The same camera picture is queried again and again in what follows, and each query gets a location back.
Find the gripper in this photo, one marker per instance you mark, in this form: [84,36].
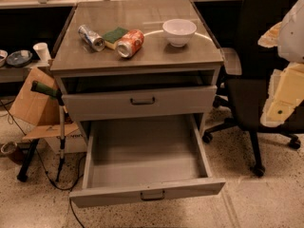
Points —
[294,37]

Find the orange red soda can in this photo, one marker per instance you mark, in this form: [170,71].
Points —
[130,43]

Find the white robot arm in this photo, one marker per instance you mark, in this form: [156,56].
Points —
[287,35]

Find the upper grey drawer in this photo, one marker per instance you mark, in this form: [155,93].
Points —
[139,103]

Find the open lower grey drawer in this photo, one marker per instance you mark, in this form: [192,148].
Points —
[145,159]

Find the grey metal drawer cabinet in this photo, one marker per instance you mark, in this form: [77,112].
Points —
[157,64]

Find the silver blue soda can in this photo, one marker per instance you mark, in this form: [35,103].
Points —
[92,38]

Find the black office chair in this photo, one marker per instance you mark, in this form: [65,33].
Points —
[246,75]

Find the white ceramic bowl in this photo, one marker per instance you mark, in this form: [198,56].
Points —
[178,32]

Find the green yellow sponge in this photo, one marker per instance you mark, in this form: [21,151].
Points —
[112,37]

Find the brown cardboard box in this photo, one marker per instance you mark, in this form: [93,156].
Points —
[39,110]

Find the white paper cup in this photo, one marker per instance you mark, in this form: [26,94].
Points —
[42,51]

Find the dark blue plate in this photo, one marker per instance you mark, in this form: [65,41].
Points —
[19,58]

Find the brown cup on floor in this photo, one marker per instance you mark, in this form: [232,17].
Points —
[13,152]

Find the white bowl at left edge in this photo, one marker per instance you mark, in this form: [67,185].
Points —
[3,57]

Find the tripod with green handle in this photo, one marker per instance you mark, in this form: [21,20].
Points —
[56,94]

